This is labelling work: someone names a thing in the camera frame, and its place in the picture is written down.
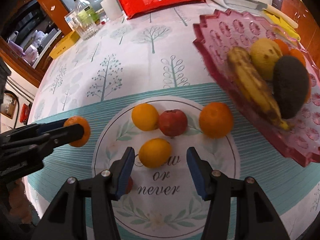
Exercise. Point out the red lidded jar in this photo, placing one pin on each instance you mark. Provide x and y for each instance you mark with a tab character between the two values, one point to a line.
25	113

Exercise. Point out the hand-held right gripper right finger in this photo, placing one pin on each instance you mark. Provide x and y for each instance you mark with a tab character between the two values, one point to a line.
197	172

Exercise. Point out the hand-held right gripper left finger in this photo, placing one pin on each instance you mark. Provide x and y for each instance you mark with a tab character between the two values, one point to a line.
123	175

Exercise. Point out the person's left hand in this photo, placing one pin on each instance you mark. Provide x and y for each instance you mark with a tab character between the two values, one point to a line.
20	200

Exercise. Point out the white squeeze bottle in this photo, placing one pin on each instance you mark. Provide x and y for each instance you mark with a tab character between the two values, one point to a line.
111	6

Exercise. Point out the pink plastic bowl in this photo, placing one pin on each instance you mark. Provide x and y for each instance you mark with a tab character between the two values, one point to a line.
217	55

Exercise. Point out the clear bottle green label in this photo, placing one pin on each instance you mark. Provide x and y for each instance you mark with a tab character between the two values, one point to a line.
86	8

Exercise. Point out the yellow cardboard box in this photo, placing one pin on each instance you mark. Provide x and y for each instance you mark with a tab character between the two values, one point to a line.
63	45

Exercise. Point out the yellow tissue pack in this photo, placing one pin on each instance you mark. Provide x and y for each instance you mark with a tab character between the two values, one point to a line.
282	22

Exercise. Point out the spotted ripe banana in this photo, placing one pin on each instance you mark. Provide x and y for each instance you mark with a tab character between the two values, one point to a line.
250	82

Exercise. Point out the yellow apple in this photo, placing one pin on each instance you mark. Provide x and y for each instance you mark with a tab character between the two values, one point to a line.
263	57

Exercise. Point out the dark green avocado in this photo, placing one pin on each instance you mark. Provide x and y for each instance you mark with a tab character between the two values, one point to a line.
291	87

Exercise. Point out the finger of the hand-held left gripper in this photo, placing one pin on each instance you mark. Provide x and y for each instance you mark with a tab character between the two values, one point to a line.
70	132
50	127

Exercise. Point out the small red apple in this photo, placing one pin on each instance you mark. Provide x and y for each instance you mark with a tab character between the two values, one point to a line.
173	122
129	185

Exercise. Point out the wooden wall niche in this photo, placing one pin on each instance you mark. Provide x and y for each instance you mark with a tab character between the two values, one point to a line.
10	104

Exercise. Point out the wooden cabinet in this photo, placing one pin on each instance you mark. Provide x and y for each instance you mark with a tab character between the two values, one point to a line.
302	17

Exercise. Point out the clear glass cup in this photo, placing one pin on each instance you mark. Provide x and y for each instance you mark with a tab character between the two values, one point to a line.
83	26

